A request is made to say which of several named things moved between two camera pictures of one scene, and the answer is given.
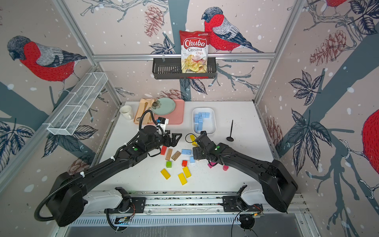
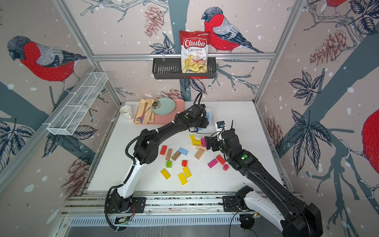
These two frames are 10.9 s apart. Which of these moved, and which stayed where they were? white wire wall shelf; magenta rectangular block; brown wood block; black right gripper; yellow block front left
Moved: black right gripper
Stayed: magenta rectangular block; yellow block front left; white wire wall shelf; brown wood block
